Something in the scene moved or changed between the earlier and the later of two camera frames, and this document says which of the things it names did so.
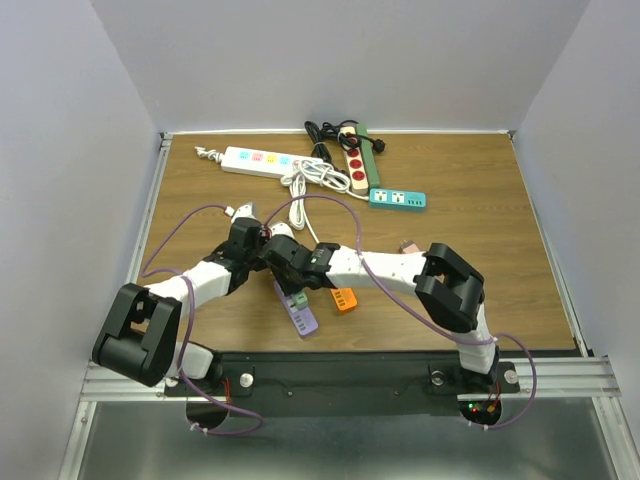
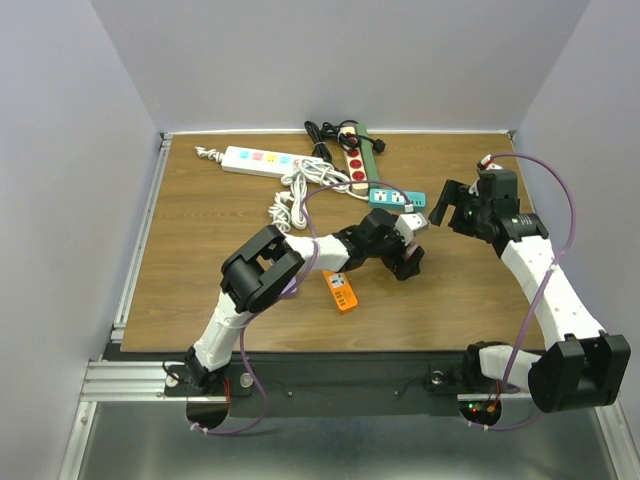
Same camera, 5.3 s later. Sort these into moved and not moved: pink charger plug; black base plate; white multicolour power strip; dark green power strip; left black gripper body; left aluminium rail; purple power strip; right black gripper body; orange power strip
Moved: purple power strip; left black gripper body; right black gripper body
Not moved: pink charger plug; orange power strip; black base plate; left aluminium rail; dark green power strip; white multicolour power strip
